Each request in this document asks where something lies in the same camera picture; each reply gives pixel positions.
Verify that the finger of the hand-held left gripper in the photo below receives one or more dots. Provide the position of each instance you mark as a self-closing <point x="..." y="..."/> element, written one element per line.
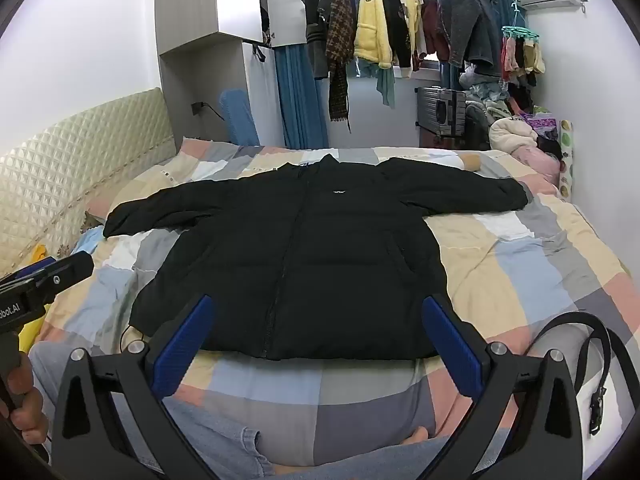
<point x="60" y="272"/>

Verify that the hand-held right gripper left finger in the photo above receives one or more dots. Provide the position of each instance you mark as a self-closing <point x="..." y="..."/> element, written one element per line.
<point x="182" y="345"/>

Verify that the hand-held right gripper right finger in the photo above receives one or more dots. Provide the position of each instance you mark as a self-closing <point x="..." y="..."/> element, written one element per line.
<point x="455" y="350"/>

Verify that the black puffer jacket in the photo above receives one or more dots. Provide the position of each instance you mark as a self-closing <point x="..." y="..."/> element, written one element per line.
<point x="320" y="270"/>

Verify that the pile of mixed clothes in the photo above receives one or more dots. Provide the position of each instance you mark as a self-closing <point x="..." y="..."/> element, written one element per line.
<point x="487" y="95"/>

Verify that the row of hanging clothes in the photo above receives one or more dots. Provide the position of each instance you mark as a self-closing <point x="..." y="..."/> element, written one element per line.
<point x="372" y="25"/>

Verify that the person's left hand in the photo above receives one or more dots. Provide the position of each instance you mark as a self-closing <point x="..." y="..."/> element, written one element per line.
<point x="30" y="420"/>

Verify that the yellow cloth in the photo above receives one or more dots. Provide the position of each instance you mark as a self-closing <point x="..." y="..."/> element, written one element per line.
<point x="32" y="260"/>

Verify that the light blue cloth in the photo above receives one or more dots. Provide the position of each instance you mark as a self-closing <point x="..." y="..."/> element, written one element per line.
<point x="90" y="242"/>

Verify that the patchwork checked bedspread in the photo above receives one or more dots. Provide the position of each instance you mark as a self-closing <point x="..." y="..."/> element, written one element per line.
<point x="525" y="270"/>

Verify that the cream quilted headboard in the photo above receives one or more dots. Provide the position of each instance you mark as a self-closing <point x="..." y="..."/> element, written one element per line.
<point x="60" y="160"/>

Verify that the black leather belt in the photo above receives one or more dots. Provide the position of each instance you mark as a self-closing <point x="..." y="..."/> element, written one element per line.
<point x="597" y="360"/>

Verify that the white and tan bolster pillow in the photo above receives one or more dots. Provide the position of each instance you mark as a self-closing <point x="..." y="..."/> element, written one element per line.
<point x="470" y="161"/>

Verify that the pink cloth bundle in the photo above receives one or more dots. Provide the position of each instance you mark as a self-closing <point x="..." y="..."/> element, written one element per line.
<point x="542" y="162"/>

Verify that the dark wooden cabinet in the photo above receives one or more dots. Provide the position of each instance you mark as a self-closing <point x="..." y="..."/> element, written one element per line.
<point x="450" y="141"/>

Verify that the polka dot pillow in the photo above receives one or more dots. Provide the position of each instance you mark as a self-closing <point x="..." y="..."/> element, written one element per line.
<point x="566" y="160"/>

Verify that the cream fleece blanket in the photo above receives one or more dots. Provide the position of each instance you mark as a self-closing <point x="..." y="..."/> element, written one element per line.
<point x="512" y="135"/>

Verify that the blue covered chair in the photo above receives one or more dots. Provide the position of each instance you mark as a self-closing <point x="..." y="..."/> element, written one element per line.
<point x="240" y="120"/>

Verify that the grey hard suitcase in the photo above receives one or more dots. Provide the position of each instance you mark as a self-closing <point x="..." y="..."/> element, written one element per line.
<point x="442" y="110"/>

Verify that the blue curtain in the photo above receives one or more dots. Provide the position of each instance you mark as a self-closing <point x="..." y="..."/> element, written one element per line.
<point x="300" y="105"/>

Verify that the grey wooden wardrobe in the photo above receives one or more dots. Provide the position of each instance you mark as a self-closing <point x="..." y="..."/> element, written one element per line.
<point x="190" y="10"/>

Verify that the teal sock drying hanger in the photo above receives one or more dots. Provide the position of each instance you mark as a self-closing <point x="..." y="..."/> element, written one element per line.
<point x="522" y="52"/>

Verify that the black wall outlet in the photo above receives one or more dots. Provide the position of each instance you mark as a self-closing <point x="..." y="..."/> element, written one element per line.
<point x="197" y="107"/>

